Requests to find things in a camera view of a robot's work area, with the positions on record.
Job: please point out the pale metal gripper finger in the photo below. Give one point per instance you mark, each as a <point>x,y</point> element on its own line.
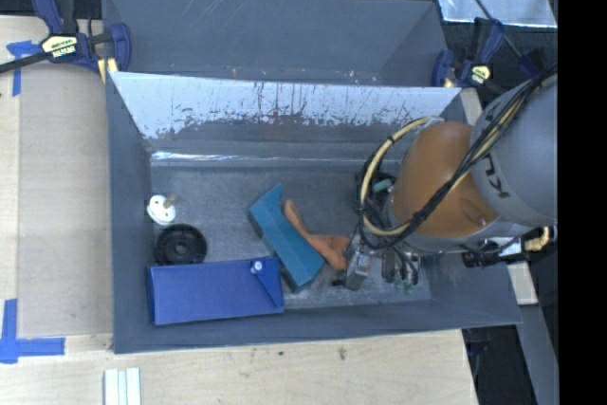
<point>359,272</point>

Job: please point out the orange soft toy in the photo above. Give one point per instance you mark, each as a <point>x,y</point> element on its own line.
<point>327,249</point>

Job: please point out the teal flat block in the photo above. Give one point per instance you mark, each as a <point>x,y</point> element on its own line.
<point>284,237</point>

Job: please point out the small white peg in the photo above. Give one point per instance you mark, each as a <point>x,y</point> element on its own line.
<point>256,267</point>

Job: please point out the grey metal bin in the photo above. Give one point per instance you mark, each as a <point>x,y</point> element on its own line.
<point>227,204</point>

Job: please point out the blue cardboard box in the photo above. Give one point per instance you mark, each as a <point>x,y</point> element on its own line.
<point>208,291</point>

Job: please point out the black round disc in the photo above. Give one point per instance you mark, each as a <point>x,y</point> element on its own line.
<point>181,245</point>

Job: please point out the white knob with stem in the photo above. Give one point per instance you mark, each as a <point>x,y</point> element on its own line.
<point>159,209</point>

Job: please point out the black cylinder on white bracket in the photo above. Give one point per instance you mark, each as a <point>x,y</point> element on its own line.
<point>479,258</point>

